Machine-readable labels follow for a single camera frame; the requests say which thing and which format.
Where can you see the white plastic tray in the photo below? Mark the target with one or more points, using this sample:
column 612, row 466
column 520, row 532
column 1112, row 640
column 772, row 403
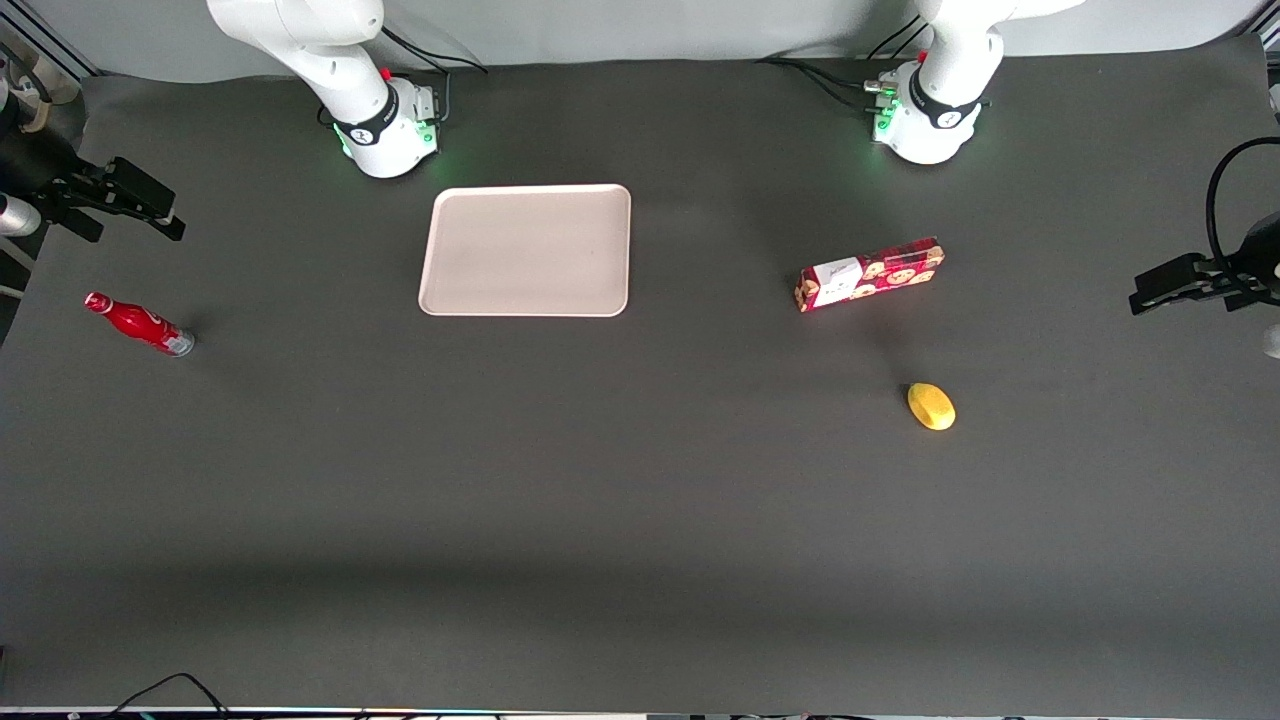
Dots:
column 527, row 250

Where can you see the red coke bottle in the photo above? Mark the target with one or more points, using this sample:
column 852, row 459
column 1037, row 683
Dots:
column 140, row 324

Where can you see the aluminium frame profile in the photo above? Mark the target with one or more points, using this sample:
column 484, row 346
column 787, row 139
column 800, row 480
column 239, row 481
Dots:
column 45, row 50

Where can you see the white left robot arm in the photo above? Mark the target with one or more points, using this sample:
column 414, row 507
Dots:
column 945, row 60

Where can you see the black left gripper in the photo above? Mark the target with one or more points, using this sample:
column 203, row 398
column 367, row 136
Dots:
column 1262, row 252

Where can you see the yellow lemon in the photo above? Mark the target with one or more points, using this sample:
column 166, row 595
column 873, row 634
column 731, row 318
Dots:
column 931, row 406

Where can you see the red cookie box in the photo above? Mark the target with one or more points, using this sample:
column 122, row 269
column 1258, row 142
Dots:
column 868, row 274

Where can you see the dark grey table cloth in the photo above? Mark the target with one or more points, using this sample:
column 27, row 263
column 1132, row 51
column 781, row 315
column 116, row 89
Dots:
column 640, row 500

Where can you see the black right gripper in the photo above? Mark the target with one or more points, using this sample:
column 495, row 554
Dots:
column 32, row 160

